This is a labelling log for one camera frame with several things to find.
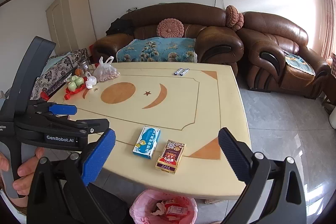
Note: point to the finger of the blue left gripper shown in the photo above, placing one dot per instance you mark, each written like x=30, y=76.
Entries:
x=58, y=109

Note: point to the brown leather sofa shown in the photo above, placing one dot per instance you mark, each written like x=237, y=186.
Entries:
x=215, y=43

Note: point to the pink cushion on armrest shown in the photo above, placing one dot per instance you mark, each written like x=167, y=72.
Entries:
x=234, y=19

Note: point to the brown leather armchair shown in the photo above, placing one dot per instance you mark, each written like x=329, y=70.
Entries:
x=277, y=59

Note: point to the pink round cushion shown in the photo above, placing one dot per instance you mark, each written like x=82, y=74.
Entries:
x=170, y=28

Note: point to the small white plastic bag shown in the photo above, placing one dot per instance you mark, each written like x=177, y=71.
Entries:
x=91, y=80

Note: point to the blue white medicine box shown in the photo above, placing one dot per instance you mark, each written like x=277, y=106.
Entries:
x=147, y=142

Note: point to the black garment on sofa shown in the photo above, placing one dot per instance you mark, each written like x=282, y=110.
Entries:
x=121, y=26

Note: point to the clear bag of nuts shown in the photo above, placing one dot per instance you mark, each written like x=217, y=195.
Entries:
x=105, y=71

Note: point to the green white toy on red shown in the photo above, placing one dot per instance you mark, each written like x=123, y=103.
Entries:
x=75, y=85

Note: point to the blue floral seat cover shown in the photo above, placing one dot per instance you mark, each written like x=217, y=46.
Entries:
x=159, y=50

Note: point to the glass jar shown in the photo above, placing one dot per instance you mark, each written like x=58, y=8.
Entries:
x=83, y=65

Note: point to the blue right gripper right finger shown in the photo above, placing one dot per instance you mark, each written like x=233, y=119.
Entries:
x=237, y=153

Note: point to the pink lined trash bin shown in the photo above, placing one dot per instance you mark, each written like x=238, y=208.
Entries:
x=152, y=206

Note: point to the floral covered side furniture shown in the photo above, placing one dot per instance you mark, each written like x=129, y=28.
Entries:
x=56, y=71

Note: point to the left blue candy wrapper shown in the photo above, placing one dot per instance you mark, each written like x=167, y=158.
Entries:
x=178, y=71

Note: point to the cream wooden cabinet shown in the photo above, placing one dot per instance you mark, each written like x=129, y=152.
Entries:
x=70, y=24

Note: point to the person's left hand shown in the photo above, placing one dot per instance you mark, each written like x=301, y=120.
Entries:
x=23, y=184

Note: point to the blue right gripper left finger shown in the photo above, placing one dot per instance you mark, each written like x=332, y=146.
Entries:
x=95, y=156

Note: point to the blue candy wrapper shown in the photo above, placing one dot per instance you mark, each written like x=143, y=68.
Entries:
x=178, y=71
x=182, y=73

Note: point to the red gold card box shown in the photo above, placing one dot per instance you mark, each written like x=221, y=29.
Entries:
x=171, y=156

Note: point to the right blue candy wrapper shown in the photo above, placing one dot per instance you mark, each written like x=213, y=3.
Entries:
x=182, y=73

